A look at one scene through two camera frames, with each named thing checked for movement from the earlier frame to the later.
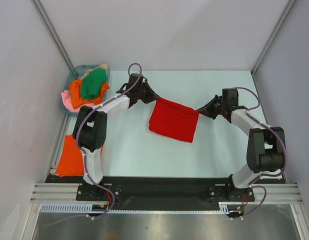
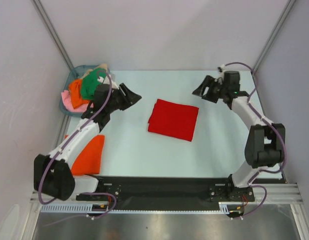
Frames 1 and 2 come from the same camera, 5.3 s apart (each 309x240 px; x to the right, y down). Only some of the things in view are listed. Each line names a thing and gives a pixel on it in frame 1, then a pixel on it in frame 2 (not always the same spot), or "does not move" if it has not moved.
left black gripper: [151, 96] -> [132, 97]
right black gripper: [216, 98] -> [210, 82]
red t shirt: [173, 119] does not move
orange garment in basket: [76, 92] does not move
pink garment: [67, 102] does not move
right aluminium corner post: [288, 6] does not move
